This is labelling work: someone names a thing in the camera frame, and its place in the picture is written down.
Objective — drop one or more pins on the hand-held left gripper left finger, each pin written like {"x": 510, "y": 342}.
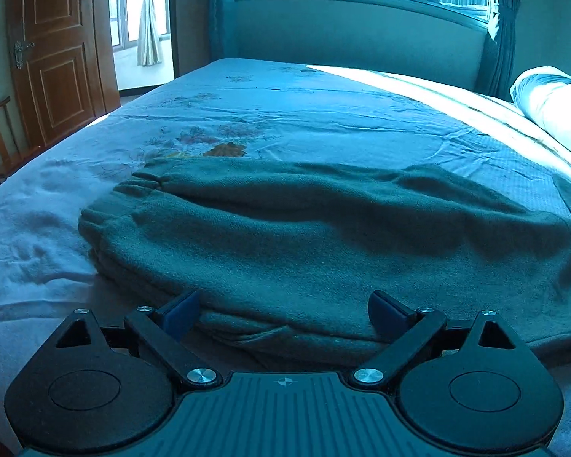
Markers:
{"x": 181, "y": 316}

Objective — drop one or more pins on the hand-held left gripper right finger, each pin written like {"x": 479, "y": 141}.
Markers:
{"x": 386, "y": 316}

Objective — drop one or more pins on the green fleece pants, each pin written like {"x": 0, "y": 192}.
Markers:
{"x": 290, "y": 247}

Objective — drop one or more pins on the bed with floral sheet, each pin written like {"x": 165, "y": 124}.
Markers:
{"x": 314, "y": 104}

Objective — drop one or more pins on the wooden chair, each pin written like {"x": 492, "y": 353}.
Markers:
{"x": 2, "y": 138}

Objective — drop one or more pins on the folded white quilt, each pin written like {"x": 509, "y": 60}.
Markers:
{"x": 552, "y": 100}

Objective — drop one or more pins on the brown wooden door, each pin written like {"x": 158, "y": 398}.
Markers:
{"x": 57, "y": 57}

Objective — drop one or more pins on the white tied curtain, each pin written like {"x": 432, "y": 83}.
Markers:
{"x": 149, "y": 14}

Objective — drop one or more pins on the dark window curtain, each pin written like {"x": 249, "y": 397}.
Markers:
{"x": 221, "y": 9}
{"x": 502, "y": 28}

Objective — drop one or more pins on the hallway window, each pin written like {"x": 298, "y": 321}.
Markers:
{"x": 121, "y": 4}

